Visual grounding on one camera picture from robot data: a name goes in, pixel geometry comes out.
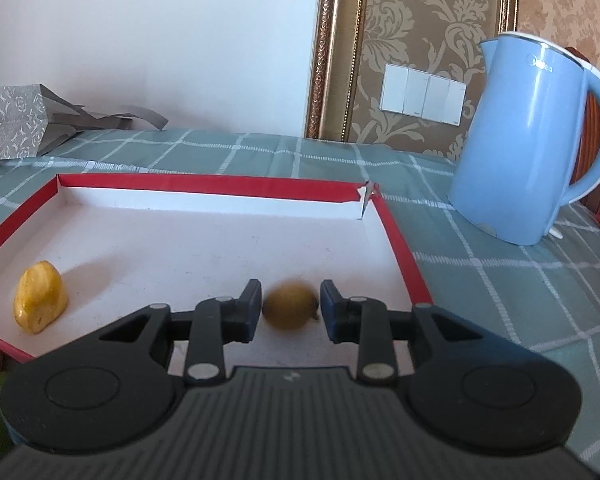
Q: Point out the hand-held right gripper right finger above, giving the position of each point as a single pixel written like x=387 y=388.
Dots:
x=330 y=311

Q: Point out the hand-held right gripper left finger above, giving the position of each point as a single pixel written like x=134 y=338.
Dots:
x=252 y=311

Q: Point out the small round yellow-green fruit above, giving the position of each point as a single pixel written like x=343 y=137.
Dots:
x=290 y=307

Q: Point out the red cardboard box lid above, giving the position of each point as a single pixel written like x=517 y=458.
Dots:
x=180 y=240

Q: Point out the green plaid tablecloth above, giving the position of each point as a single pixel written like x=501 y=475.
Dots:
x=480 y=310

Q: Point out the yellow jackfruit piece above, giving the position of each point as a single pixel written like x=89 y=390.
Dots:
x=40 y=297

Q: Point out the light blue electric kettle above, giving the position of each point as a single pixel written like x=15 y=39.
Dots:
x=520 y=135

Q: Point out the grey patterned paper bag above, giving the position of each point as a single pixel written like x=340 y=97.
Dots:
x=10 y=120

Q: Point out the wooden chair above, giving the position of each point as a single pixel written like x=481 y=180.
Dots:
x=592 y=130

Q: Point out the white wall switch panel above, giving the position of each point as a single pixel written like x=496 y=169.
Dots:
x=422 y=95

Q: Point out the gold ornate wall frame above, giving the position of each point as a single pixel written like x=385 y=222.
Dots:
x=330 y=60

